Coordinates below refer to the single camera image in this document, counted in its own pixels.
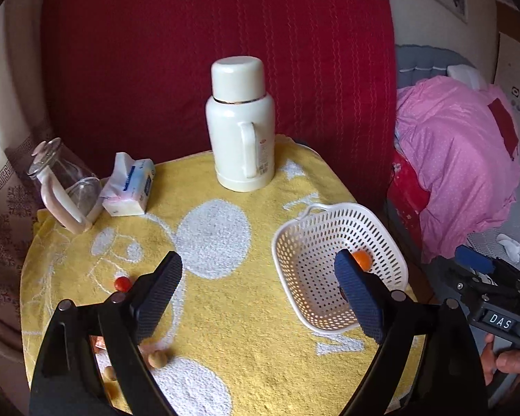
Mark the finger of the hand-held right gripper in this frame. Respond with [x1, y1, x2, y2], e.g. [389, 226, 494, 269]
[454, 244, 494, 275]

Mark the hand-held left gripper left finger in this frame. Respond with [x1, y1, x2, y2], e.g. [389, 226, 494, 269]
[29, 250, 183, 416]

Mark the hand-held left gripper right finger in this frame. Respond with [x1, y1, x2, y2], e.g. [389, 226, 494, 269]
[333, 249, 490, 416]

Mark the white perforated plastic basket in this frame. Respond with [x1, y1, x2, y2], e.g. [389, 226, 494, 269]
[272, 203, 409, 334]

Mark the large brown longan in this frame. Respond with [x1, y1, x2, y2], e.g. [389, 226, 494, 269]
[146, 349, 169, 370]

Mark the person's right hand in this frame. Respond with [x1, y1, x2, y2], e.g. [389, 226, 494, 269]
[480, 333, 520, 386]

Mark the crumpled white tissue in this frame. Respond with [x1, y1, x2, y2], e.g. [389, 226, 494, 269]
[496, 233, 520, 261]

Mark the yellow cartoon towel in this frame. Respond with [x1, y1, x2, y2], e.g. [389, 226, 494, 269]
[19, 136, 430, 416]

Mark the red printed cloth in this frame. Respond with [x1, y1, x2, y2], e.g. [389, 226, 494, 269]
[387, 159, 431, 237]

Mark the pink dotted quilt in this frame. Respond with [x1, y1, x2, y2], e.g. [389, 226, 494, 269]
[390, 75, 520, 265]

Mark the white tissue pack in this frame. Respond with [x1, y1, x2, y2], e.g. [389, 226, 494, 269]
[101, 152, 157, 218]

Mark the red cloth patch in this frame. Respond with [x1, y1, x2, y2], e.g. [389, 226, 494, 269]
[487, 97, 519, 159]

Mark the beige patterned curtain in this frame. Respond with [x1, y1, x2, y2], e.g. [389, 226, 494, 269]
[0, 6, 56, 358]

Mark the cream white thermos jug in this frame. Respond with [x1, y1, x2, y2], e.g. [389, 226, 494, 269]
[205, 55, 277, 192]

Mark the white pillow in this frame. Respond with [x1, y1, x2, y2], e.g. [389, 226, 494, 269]
[446, 63, 488, 90]

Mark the grey padded headboard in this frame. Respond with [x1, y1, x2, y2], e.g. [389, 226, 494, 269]
[396, 43, 473, 86]

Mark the dark red textured cloth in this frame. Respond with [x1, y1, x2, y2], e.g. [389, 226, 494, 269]
[40, 0, 400, 211]

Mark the glass kettle with pink handle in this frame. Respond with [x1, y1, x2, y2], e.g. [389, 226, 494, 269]
[26, 137, 105, 235]

